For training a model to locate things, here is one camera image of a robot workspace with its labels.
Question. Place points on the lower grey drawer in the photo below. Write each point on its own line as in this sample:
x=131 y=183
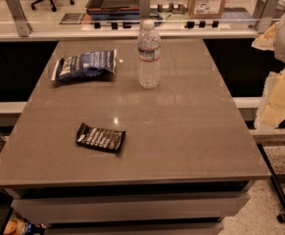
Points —
x=205 y=228

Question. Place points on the grey drawer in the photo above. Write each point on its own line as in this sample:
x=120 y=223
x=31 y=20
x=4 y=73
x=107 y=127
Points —
x=131 y=207
x=205 y=228

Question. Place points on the colourful snack bin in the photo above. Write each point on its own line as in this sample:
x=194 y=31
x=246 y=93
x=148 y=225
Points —
x=15 y=224

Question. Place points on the left metal glass bracket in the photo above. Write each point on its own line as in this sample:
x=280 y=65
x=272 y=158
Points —
x=21 y=23

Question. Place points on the right metal glass bracket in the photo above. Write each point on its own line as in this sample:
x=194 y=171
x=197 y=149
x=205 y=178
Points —
x=264 y=13

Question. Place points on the metal glass bracket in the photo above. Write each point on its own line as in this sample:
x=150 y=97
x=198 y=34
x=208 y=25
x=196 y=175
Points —
x=21 y=23
x=264 y=13
x=144 y=9

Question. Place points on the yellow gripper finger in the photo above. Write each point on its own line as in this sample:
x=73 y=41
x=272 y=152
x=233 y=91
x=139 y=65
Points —
x=271 y=111
x=265 y=41

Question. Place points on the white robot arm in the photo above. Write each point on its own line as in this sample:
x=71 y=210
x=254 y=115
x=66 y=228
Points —
x=279 y=52

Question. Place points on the black rxbar chocolate bar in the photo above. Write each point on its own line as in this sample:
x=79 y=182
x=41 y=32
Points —
x=100 y=139

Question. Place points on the upper grey drawer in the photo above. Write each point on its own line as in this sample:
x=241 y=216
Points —
x=131 y=207

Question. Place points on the black metal floor leg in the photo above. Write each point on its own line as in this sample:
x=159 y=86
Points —
x=275 y=183

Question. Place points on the blue chip bag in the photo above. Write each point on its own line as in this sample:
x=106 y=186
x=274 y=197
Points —
x=93 y=64

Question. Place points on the middle metal glass bracket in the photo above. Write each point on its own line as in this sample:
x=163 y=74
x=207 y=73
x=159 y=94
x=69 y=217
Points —
x=144 y=9

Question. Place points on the brown cardboard box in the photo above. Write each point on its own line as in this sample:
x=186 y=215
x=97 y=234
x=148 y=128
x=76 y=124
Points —
x=205 y=9

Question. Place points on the clear plastic water bottle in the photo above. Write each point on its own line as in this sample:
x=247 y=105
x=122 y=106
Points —
x=149 y=53

